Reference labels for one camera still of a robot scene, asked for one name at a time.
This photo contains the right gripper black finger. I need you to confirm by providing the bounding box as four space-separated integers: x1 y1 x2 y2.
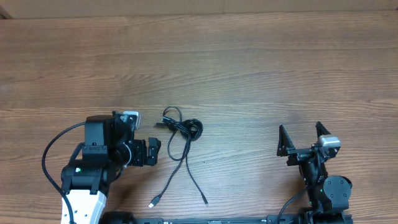
277 124 295 157
315 121 330 138

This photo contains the black USB cable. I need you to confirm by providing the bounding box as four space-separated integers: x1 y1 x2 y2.
147 106 203 209

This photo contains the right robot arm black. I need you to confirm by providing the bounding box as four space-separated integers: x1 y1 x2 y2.
276 121 353 224

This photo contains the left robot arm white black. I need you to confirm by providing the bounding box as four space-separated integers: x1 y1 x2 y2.
61 111 161 223

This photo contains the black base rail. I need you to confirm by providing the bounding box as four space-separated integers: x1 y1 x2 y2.
99 212 354 224

